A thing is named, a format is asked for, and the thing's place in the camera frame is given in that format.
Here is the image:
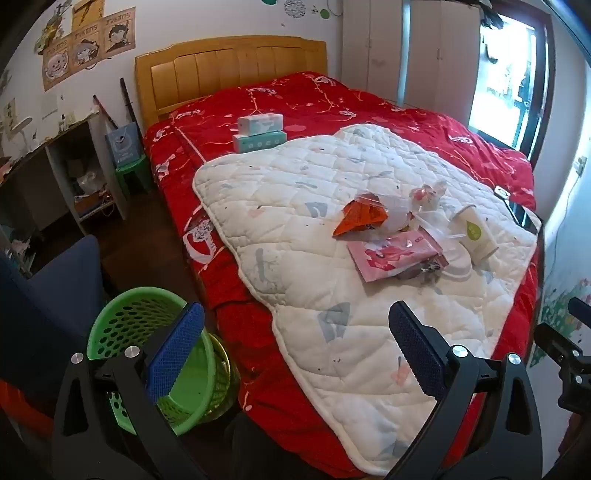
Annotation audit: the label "white cable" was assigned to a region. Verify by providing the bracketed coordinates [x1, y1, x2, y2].
[549, 171, 583, 259]

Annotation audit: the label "red patterned blanket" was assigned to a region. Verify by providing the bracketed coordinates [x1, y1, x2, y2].
[142, 71, 541, 478]

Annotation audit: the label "wooden bed headboard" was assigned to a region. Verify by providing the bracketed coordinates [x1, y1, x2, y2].
[135, 36, 328, 134]

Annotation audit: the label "green plastic stool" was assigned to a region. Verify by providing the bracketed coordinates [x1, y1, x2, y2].
[115, 154, 153, 197]

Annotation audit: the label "white quilted mat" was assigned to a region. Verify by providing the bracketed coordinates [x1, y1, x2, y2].
[191, 124, 542, 477]

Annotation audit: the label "dark wooden sword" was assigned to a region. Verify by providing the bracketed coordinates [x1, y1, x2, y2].
[120, 78, 141, 134]

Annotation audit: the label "white wardrobe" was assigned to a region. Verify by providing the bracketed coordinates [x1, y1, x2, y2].
[341, 0, 483, 112]

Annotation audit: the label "yellow-green basket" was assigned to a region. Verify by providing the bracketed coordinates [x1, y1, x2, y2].
[203, 332, 241, 421]

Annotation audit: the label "white desk lamp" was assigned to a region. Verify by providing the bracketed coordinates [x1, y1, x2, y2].
[0, 115, 34, 155]

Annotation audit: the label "pink snack packet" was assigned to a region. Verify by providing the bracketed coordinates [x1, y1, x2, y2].
[346, 231, 450, 283]

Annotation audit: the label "blue paper bag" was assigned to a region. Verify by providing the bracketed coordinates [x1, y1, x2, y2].
[105, 124, 145, 167]

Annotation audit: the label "blue chair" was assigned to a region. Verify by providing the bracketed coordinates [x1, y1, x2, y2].
[0, 235, 109, 407]

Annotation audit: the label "green plastic basket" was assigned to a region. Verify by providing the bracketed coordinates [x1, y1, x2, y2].
[87, 287, 218, 437]

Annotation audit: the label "teal dotted tissue pack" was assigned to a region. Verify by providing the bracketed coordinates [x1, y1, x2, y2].
[232, 131, 287, 154]

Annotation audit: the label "clear plastic wrapper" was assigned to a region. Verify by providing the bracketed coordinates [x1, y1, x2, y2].
[379, 194, 460, 243]

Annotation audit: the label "orange snack bag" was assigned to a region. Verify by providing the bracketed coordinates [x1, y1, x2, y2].
[333, 193, 389, 238]

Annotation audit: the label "glass balcony door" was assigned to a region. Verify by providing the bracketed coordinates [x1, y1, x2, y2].
[467, 11, 552, 158]

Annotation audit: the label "white paper cup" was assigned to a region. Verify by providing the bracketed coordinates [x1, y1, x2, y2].
[450, 204, 500, 265]

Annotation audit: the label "black smartphone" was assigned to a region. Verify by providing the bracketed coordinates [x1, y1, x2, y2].
[505, 199, 542, 234]

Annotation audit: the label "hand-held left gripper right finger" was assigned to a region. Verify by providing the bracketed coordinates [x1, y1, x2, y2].
[385, 300, 543, 480]

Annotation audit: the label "white plastic lid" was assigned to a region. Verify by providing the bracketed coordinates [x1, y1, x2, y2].
[434, 249, 474, 280]

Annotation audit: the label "red stick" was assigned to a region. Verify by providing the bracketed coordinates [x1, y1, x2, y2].
[92, 95, 121, 132]

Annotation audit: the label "red cloth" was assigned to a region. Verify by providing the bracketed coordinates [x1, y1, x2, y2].
[0, 383, 54, 438]

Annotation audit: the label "pale tissue pack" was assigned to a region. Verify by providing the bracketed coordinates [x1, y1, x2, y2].
[237, 113, 283, 137]

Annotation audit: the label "grey desk with shelves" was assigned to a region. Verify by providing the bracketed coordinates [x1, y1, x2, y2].
[0, 113, 130, 236]

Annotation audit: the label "cartoon figure wall sticker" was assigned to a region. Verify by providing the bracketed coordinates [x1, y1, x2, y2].
[34, 0, 75, 49]

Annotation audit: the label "dark hanging clothes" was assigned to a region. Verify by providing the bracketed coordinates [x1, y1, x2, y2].
[480, 0, 505, 29]

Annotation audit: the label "brown cartoon wall poster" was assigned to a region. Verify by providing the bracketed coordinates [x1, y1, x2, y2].
[71, 0, 106, 33]
[42, 39, 75, 90]
[71, 23, 103, 70]
[102, 7, 137, 58]

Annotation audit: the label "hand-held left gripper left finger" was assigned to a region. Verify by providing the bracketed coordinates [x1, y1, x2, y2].
[52, 302, 206, 480]

